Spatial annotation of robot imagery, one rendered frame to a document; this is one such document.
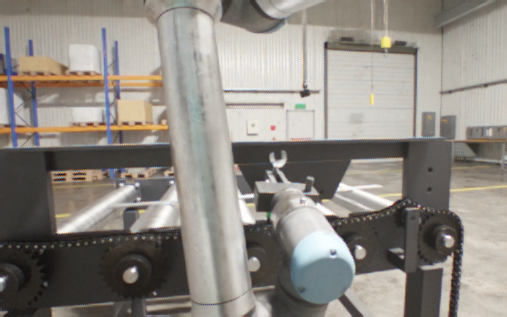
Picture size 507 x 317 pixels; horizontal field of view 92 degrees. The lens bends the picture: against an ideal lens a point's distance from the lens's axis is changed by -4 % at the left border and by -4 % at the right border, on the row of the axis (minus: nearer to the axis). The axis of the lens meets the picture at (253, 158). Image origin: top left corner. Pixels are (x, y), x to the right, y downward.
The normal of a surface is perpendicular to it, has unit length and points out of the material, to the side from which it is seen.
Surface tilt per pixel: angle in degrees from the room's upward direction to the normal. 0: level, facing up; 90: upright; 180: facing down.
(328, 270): 100
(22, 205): 90
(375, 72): 90
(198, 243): 83
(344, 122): 90
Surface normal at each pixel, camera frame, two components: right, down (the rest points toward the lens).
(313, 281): 0.17, 0.25
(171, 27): -0.29, -0.03
